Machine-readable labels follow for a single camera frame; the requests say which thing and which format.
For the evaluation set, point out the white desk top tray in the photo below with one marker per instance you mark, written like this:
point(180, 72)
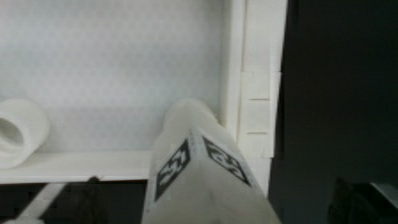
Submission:
point(105, 58)

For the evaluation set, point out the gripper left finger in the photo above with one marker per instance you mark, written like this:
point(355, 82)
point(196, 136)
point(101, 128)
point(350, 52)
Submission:
point(66, 204)

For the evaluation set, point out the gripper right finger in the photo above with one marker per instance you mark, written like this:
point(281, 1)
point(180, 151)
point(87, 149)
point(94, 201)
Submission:
point(363, 203)

